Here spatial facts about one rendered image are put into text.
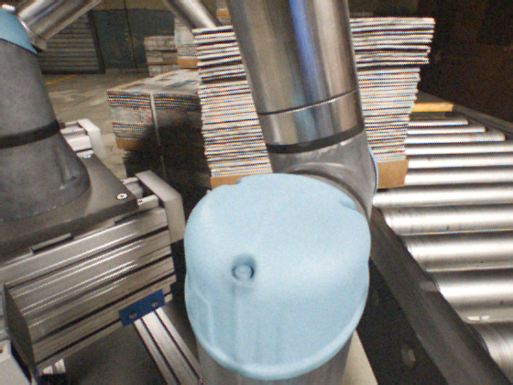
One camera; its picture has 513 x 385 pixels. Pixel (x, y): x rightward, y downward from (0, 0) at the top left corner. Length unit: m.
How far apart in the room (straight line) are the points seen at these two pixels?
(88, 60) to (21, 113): 8.32
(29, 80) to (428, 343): 0.49
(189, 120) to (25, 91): 0.71
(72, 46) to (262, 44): 8.67
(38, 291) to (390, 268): 0.47
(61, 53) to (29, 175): 8.55
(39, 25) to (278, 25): 0.89
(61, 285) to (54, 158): 0.19
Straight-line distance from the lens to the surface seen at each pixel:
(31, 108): 0.46
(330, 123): 0.20
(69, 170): 0.49
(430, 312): 0.33
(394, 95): 0.45
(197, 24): 0.87
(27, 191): 0.46
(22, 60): 0.46
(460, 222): 0.51
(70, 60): 8.92
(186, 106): 1.08
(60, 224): 0.44
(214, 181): 0.43
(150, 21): 8.29
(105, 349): 1.07
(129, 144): 1.26
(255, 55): 0.20
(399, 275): 0.36
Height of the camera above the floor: 1.03
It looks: 29 degrees down
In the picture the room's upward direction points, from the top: straight up
